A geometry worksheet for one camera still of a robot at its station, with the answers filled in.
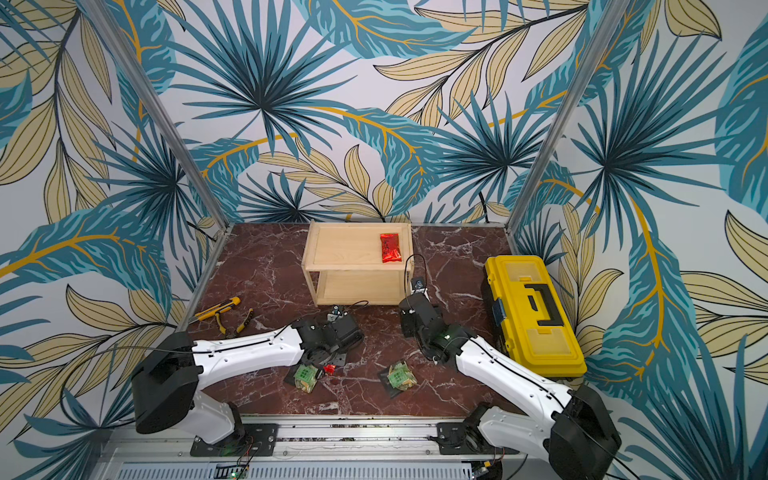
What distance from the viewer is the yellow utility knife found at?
3.10 ft

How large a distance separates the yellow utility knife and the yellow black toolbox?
0.82 meters

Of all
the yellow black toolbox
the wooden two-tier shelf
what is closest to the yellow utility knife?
the wooden two-tier shelf

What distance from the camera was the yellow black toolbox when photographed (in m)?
0.73

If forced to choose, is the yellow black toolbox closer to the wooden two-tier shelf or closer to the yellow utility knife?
the wooden two-tier shelf
